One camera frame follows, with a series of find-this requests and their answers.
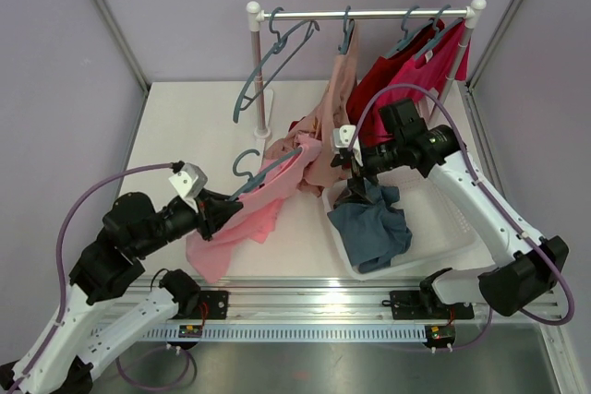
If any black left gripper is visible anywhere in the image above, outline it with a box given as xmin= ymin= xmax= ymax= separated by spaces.
xmin=135 ymin=187 xmax=245 ymax=257

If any teal hanger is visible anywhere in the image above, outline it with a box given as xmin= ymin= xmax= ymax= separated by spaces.
xmin=228 ymin=147 xmax=303 ymax=201
xmin=414 ymin=4 xmax=464 ymax=61
xmin=233 ymin=6 xmax=321 ymax=123
xmin=383 ymin=5 xmax=438 ymax=59
xmin=338 ymin=6 xmax=356 ymax=55

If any light pink t shirt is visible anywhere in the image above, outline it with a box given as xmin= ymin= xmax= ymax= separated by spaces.
xmin=186 ymin=135 xmax=321 ymax=283

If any blue-grey t shirt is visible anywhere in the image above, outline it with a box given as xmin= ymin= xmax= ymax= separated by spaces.
xmin=328 ymin=183 xmax=413 ymax=274

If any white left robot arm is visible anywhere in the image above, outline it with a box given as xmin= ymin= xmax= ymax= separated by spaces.
xmin=1 ymin=190 xmax=243 ymax=393

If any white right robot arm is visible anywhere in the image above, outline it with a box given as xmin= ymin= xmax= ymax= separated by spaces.
xmin=332 ymin=99 xmax=574 ymax=316

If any beige pink t shirt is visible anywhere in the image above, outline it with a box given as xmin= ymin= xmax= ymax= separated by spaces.
xmin=264 ymin=26 xmax=359 ymax=197

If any dark red t shirt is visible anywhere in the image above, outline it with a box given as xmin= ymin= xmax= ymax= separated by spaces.
xmin=346 ymin=38 xmax=428 ymax=146

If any magenta t shirt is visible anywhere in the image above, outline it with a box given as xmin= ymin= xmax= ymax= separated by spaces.
xmin=371 ymin=21 xmax=464 ymax=113

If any white perforated plastic basket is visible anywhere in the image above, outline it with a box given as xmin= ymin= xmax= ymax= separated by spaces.
xmin=321 ymin=167 xmax=476 ymax=281

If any metal clothes rack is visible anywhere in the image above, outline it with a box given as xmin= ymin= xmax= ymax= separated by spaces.
xmin=232 ymin=0 xmax=487 ymax=139

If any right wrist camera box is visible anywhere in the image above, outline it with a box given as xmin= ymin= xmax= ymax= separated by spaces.
xmin=332 ymin=125 xmax=360 ymax=153

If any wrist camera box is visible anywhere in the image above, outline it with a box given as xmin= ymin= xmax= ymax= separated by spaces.
xmin=169 ymin=161 xmax=208 ymax=201
xmin=332 ymin=125 xmax=360 ymax=153

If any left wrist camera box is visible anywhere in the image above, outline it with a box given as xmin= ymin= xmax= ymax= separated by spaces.
xmin=169 ymin=161 xmax=208 ymax=201

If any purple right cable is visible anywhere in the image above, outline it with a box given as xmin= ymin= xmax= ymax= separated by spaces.
xmin=352 ymin=83 xmax=577 ymax=325

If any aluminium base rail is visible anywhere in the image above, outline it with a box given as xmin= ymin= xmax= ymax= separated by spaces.
xmin=115 ymin=275 xmax=565 ymax=324

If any white slotted cable duct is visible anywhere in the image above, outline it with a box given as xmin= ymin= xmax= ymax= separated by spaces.
xmin=141 ymin=324 xmax=427 ymax=343

